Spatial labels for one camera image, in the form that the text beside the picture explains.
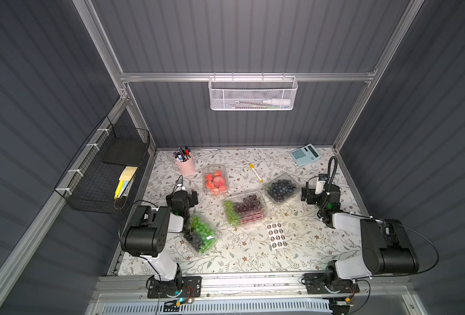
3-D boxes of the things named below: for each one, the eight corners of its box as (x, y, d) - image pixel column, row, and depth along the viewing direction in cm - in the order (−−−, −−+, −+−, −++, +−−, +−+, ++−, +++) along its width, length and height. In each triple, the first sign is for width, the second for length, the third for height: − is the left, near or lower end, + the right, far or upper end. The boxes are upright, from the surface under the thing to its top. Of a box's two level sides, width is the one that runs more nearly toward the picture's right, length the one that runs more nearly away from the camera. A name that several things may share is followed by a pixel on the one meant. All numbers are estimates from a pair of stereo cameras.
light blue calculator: (300, 166, 114) (302, 162, 111) (289, 153, 121) (291, 149, 118) (321, 159, 117) (323, 155, 114) (309, 147, 124) (311, 142, 121)
